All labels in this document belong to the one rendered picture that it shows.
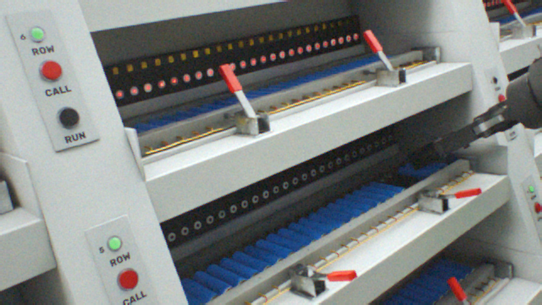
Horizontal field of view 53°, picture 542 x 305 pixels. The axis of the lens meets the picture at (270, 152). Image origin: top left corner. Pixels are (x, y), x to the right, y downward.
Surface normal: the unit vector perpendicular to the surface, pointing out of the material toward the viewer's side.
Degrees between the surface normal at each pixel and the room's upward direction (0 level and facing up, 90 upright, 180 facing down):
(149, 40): 90
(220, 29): 90
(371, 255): 18
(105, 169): 90
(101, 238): 90
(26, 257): 108
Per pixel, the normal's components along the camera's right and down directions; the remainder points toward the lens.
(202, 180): 0.67, 0.12
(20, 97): 0.59, -0.17
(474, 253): -0.73, 0.29
